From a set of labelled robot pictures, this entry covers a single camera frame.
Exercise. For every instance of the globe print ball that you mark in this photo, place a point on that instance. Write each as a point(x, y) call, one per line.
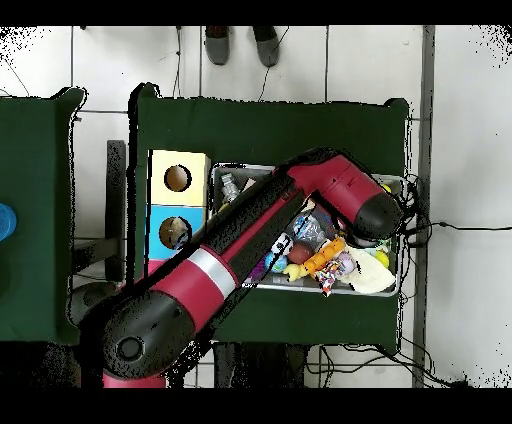
point(277, 262)

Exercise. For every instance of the clear plastic packet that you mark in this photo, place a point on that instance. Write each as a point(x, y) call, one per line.
point(308, 230)

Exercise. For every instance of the cream knitted cloth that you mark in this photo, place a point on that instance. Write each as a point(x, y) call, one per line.
point(370, 274)

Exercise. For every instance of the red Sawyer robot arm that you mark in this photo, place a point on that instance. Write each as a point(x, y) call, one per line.
point(336, 188)

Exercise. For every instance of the wooden box with three holes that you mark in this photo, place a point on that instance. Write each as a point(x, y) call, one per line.
point(160, 172)

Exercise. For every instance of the shallow clear mesh bin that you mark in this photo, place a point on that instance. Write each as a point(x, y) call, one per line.
point(398, 276)

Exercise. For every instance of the silver toy robot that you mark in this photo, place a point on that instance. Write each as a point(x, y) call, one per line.
point(230, 188)

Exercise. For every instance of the black and white soccer ball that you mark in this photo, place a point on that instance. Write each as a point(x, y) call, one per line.
point(282, 244)

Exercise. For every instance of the orange toy building block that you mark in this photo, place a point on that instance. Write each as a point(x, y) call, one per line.
point(324, 257)

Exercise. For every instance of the dark green table cloth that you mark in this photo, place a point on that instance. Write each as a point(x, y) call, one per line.
point(280, 128)
point(48, 240)

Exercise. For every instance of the yellow smiley face ball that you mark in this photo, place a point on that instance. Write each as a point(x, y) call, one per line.
point(382, 259)

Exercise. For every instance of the person's foot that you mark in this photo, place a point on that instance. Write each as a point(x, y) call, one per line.
point(217, 44)
point(267, 46)

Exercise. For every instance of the blue round disc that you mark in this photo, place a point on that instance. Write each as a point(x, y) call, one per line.
point(6, 222)

